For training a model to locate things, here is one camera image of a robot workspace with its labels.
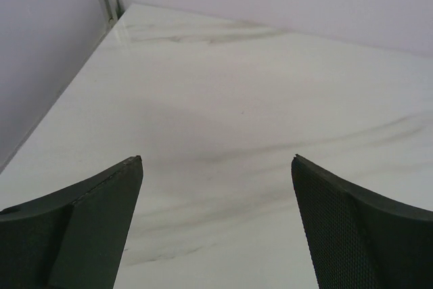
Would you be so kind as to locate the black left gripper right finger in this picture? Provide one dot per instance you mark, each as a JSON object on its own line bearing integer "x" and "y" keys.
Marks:
{"x": 358, "y": 238}

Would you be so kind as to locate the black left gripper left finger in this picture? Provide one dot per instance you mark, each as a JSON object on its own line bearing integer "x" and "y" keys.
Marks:
{"x": 74, "y": 237}

